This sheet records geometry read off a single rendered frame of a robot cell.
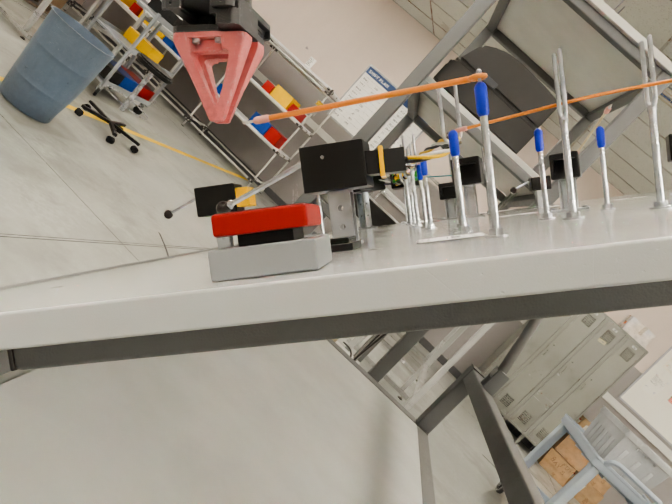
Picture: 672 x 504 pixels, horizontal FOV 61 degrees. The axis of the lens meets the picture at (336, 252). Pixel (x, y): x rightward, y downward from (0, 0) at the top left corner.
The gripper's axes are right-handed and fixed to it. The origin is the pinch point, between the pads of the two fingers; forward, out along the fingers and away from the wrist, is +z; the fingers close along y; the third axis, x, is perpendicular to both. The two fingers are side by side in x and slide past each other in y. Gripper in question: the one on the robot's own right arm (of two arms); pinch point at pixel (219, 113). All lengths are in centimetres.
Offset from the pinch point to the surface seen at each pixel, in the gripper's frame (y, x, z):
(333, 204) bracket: -0.8, -11.0, 8.2
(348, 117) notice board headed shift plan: 774, 135, -124
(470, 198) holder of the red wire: 59, -24, 6
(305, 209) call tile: -22.3, -14.2, 8.6
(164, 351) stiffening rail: -13.1, -1.5, 19.0
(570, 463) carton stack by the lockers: 697, -176, 325
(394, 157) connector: -1.0, -16.3, 4.1
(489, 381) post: 76, -30, 45
